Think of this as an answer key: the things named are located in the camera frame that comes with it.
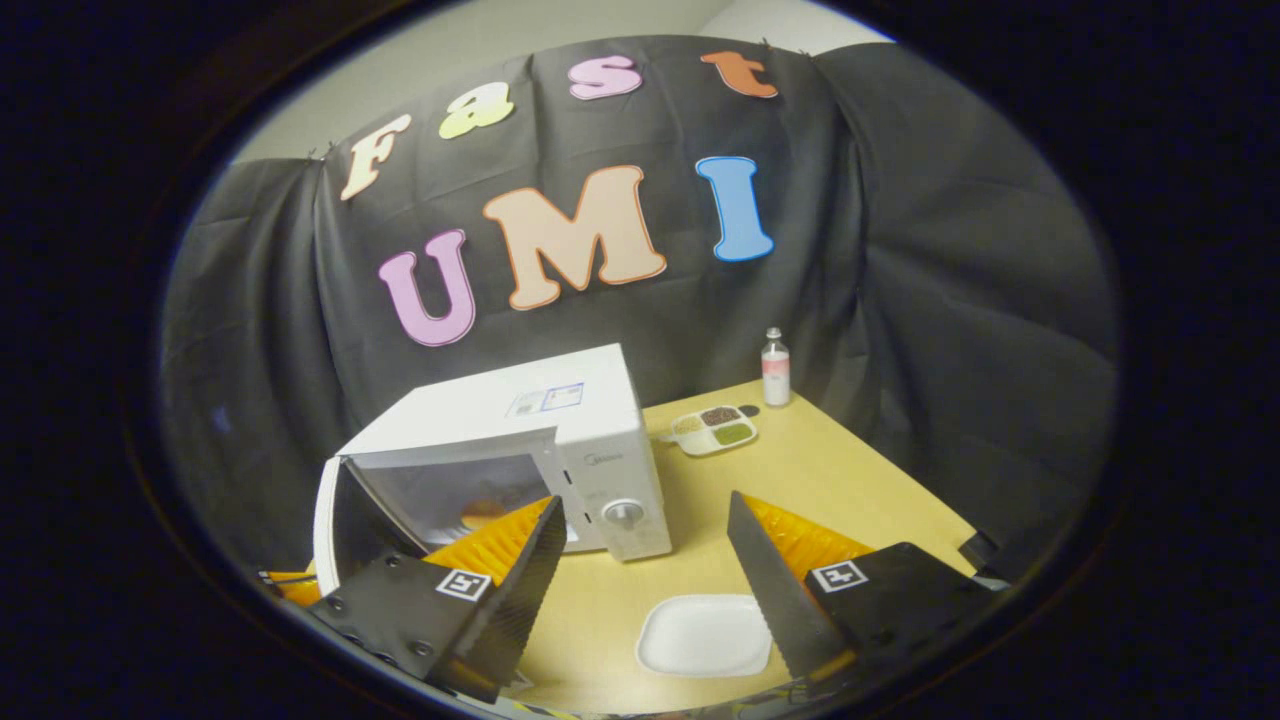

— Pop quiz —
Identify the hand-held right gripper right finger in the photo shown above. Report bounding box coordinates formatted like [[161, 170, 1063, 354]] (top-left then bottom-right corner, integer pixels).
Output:
[[726, 490, 998, 687]]

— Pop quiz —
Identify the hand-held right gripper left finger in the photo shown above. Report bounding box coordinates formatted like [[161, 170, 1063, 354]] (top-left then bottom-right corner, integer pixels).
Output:
[[300, 495, 569, 704]]

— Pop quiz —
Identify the white microwave oven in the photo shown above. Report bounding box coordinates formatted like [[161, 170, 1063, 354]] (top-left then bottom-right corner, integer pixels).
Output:
[[313, 343, 674, 596]]

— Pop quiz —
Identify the white square plate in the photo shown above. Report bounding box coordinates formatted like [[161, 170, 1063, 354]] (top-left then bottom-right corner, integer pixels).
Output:
[[636, 594, 774, 679]]

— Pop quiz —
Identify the white divided grain tray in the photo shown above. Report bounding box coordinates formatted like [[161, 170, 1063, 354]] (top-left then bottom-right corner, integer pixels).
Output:
[[655, 404, 758, 458]]

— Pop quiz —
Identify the black square pad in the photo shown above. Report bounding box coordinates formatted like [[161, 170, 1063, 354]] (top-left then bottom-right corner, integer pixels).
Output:
[[958, 530, 1003, 573]]

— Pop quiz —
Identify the clear bottle pink label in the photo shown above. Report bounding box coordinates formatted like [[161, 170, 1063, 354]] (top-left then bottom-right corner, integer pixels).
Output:
[[761, 327, 792, 408]]

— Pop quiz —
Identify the black backdrop cloth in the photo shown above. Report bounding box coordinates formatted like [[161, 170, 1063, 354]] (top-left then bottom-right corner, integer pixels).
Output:
[[160, 35, 1119, 601]]

